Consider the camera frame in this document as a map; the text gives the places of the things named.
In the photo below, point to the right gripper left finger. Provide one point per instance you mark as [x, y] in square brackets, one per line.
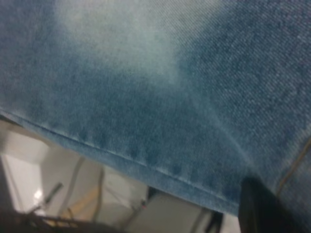
[17, 224]

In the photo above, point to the short grey bar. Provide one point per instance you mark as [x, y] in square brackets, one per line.
[53, 192]

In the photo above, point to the blue denim children's pants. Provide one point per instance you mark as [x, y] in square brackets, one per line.
[145, 97]

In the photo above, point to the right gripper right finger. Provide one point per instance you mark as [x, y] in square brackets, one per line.
[260, 213]

